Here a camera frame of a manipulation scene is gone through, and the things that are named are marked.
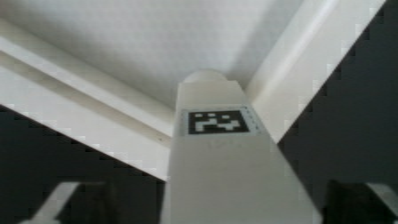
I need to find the white desk leg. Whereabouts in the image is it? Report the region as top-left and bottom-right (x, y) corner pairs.
(159, 70), (321, 224)

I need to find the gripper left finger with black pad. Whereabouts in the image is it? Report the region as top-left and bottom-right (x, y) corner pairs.
(15, 180), (117, 224)

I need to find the white desk tabletop tray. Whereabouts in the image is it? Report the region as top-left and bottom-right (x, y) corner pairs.
(0, 0), (387, 177)

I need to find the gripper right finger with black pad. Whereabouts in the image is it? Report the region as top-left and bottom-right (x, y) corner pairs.
(321, 180), (398, 224)

